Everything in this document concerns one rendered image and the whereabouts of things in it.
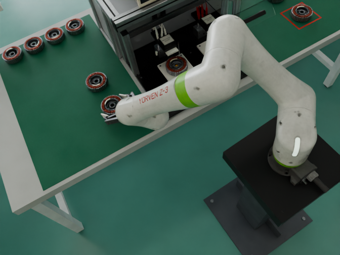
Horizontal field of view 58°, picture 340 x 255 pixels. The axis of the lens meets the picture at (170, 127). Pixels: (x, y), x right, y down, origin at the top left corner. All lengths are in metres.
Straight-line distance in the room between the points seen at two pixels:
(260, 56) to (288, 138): 0.29
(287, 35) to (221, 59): 1.02
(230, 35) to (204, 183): 1.37
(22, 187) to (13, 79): 0.66
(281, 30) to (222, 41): 0.99
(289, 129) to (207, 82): 0.39
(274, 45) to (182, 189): 1.07
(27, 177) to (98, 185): 0.78
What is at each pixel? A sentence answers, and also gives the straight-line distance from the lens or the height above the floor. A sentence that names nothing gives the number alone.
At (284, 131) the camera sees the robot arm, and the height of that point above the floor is 1.07.
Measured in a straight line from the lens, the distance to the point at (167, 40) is 1.56.
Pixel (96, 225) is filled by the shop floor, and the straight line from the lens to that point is 2.17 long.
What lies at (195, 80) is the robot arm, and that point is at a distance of 0.87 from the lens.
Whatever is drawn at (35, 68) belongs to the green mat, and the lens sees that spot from 1.91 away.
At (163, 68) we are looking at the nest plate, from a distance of 1.63.
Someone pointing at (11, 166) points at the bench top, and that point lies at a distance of 1.63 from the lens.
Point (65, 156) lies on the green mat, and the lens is 1.52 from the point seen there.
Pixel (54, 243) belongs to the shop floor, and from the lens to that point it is 2.25.
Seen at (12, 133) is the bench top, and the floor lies 0.75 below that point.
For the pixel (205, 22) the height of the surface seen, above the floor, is 0.92.
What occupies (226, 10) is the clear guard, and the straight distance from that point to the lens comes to 1.48.
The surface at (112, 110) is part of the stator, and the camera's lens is 1.52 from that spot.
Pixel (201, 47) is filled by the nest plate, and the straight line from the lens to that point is 1.70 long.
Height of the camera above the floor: 2.02
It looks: 60 degrees down
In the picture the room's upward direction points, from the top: 11 degrees counter-clockwise
